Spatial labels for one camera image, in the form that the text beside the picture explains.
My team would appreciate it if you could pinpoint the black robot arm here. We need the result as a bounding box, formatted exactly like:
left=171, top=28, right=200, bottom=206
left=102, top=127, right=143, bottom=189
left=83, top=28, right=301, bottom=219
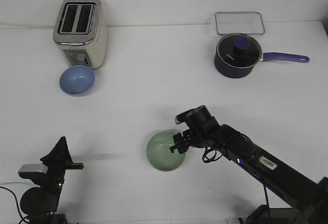
left=18, top=136, right=84, bottom=223
left=170, top=105, right=327, bottom=223

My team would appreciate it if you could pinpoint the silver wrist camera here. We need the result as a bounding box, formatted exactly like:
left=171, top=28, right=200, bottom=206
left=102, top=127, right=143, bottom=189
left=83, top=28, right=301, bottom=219
left=18, top=164, right=48, bottom=179
left=175, top=107, right=201, bottom=125

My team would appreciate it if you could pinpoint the black cable right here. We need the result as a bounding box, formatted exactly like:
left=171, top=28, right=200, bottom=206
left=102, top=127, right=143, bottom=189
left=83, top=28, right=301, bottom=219
left=201, top=146, right=226, bottom=164

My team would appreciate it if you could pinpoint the dark blue saucepan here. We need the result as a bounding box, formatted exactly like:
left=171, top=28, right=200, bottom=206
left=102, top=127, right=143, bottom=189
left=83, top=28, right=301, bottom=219
left=214, top=33, right=310, bottom=78

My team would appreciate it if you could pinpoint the black cable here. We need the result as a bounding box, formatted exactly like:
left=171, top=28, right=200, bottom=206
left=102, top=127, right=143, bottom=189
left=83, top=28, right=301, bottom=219
left=0, top=186, right=30, bottom=224
left=201, top=146, right=226, bottom=164

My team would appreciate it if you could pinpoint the glass pot lid blue knob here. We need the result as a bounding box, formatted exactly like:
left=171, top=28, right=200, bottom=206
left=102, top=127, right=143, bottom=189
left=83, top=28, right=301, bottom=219
left=216, top=33, right=263, bottom=69

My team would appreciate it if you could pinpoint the green bowl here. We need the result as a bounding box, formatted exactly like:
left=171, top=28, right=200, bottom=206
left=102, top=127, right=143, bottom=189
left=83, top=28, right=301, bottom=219
left=146, top=130, right=186, bottom=172

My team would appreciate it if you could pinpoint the cream and steel toaster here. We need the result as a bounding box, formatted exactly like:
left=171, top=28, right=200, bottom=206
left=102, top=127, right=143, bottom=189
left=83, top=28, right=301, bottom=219
left=53, top=0, right=108, bottom=69

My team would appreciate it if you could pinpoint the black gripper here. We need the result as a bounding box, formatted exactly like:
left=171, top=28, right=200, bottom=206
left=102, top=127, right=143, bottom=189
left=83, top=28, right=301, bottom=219
left=40, top=136, right=84, bottom=186
left=170, top=105, right=219, bottom=154

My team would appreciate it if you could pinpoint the blue bowl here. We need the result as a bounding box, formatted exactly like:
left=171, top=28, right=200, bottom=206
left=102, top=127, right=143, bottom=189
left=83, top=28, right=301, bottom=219
left=59, top=65, right=95, bottom=96

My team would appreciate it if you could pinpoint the black cable left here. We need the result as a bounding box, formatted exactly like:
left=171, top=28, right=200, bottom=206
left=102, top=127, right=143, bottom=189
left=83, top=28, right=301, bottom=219
left=0, top=186, right=30, bottom=224

